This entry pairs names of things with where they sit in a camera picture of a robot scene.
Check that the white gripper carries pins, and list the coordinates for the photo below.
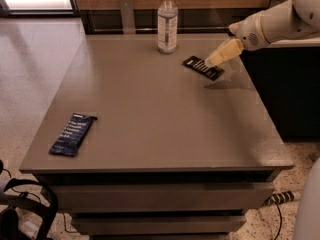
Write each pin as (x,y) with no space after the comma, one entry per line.
(250,34)

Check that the black chocolate rxbar wrapper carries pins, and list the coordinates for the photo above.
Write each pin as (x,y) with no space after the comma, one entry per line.
(198,65)

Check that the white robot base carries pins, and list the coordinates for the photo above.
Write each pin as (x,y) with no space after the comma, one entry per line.
(307,225)

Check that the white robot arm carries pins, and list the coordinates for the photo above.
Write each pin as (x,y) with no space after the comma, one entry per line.
(290,20)

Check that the blue blueberry rxbar wrapper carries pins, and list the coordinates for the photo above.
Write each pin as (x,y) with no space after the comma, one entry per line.
(72,136)

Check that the clear plastic water bottle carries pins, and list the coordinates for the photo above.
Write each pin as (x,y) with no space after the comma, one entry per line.
(167,24)

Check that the grey drawer cabinet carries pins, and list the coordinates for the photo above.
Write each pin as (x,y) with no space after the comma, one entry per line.
(172,154)

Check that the left metal wall bracket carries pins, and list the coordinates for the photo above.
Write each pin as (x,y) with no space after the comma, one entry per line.
(127,16)

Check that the striped cable plug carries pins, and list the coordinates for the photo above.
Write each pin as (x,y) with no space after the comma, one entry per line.
(283,197)

